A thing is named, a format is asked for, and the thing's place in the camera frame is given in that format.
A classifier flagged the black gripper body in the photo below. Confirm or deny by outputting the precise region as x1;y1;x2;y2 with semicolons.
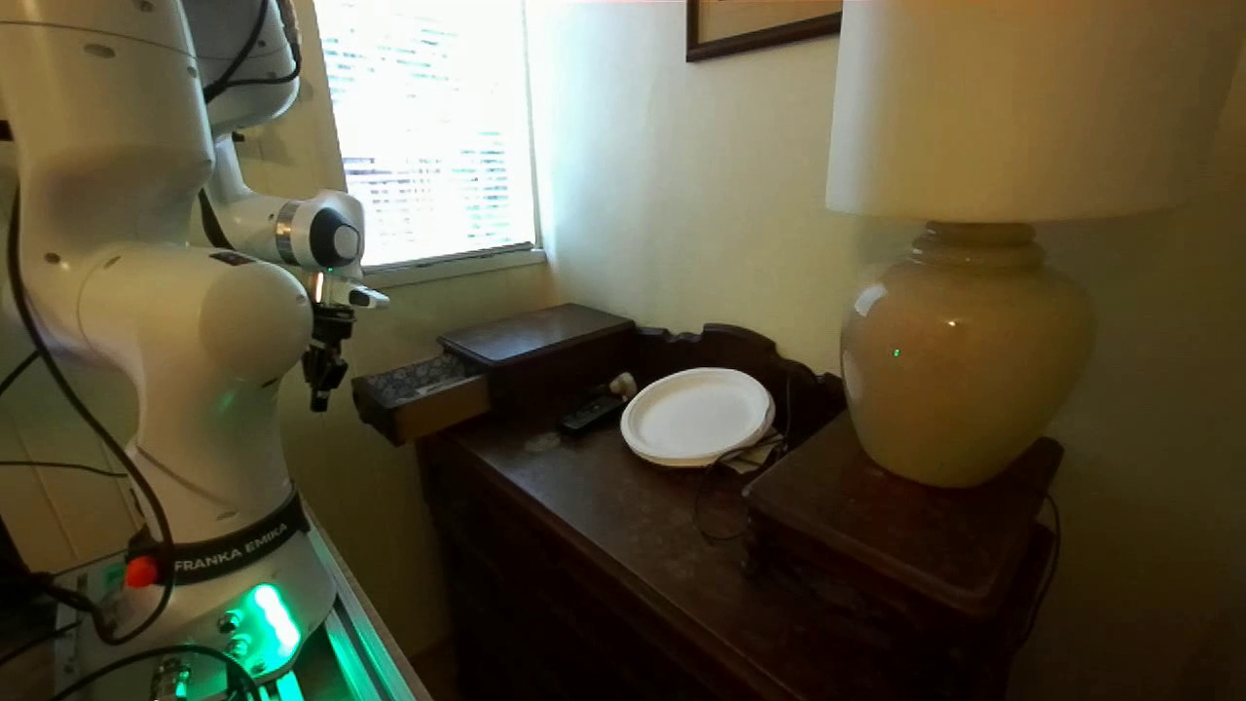
303;278;386;386

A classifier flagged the small wooden drawer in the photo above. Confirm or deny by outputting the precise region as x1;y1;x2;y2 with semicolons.
353;355;489;445

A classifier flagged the green lit robot base platform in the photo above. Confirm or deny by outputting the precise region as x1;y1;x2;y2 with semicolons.
56;532;431;701

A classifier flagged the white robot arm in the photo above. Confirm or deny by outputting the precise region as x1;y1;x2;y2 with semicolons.
0;0;364;650

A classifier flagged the window with blinds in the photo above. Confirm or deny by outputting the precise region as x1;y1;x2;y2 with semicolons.
316;0;536;271

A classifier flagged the black remote control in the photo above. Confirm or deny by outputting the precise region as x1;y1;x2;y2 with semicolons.
561;390;628;437

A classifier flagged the small round silver object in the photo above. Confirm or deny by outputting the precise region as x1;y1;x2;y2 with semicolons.
608;374;640;398

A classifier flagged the white plate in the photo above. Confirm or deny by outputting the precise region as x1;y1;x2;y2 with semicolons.
618;367;776;469

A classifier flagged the dark wooden dresser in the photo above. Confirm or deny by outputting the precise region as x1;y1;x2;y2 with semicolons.
419;308;1064;701

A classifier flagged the beige ceramic table lamp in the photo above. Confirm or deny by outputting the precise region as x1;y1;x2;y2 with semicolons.
826;0;1246;487

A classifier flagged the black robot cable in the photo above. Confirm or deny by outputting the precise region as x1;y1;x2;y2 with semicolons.
0;154;178;650

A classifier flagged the framed wall picture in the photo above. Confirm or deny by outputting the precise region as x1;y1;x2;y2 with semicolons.
685;0;840;64

